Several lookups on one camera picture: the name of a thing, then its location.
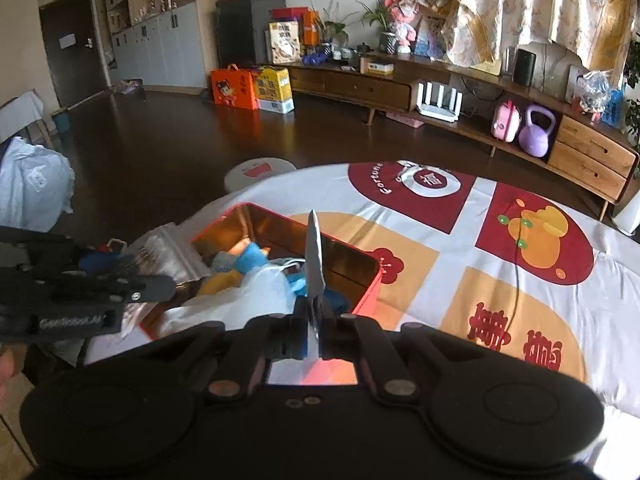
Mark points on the orange gift box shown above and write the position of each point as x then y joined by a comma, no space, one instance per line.
232,87

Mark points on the pink toy case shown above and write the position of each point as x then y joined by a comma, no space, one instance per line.
506,122

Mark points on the blue packet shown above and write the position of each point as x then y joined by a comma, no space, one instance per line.
614,107

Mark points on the wooden television cabinet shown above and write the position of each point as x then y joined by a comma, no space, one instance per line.
590,160

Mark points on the red tin box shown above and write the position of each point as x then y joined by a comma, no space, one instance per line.
345,260

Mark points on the small trash bin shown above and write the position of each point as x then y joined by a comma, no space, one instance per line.
61,121

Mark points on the blue and yellow cloth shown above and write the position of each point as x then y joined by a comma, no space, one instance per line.
240,260

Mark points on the potted tree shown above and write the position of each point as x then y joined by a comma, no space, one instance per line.
634,110

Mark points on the black speaker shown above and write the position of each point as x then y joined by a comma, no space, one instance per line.
525,67

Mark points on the chair with white cloth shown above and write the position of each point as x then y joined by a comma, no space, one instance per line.
20,112

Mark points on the white mesh pouch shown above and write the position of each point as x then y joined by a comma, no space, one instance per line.
240,302

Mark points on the wall storage cabinet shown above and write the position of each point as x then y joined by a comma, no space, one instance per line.
165,50

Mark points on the white planter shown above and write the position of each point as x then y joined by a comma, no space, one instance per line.
629,217

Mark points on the blue picture box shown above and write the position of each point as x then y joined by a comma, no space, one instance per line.
430,37

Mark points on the white router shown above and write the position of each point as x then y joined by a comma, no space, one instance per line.
440,110

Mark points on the dark wooden door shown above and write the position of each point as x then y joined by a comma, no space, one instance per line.
70,60

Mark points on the purple kettlebell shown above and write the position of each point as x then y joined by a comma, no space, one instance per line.
535,140

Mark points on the black cabinet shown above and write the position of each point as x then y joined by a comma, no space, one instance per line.
245,30

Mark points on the small potted plant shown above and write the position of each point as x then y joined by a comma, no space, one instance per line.
332,27

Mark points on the pale plastic bag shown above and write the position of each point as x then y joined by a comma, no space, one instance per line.
30,185

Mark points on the clear plastic bag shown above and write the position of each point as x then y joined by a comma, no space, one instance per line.
592,87

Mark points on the pink plush doll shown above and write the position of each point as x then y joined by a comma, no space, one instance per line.
402,20

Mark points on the potted plant in patterned pot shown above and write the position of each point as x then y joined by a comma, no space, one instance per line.
387,41

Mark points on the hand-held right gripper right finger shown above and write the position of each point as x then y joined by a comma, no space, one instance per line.
330,335

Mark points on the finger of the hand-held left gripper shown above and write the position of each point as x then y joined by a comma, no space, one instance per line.
95,261
145,287

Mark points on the yellow carton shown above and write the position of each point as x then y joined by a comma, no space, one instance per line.
272,87

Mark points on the red flat box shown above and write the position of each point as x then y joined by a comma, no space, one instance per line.
290,12

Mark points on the printed tablecloth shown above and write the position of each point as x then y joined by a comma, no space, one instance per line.
450,260

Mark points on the cartoon print face mask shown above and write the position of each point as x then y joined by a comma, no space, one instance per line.
315,260

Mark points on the clear glass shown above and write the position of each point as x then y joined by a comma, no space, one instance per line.
508,62

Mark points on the pink tray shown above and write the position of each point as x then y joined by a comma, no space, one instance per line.
406,120

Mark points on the clear cotton swab bag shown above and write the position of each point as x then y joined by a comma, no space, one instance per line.
165,255

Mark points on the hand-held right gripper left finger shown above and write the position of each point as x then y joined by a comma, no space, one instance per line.
297,332

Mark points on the person's left hand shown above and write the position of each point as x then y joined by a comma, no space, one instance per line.
4,365

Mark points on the small white box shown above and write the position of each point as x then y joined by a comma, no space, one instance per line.
377,66

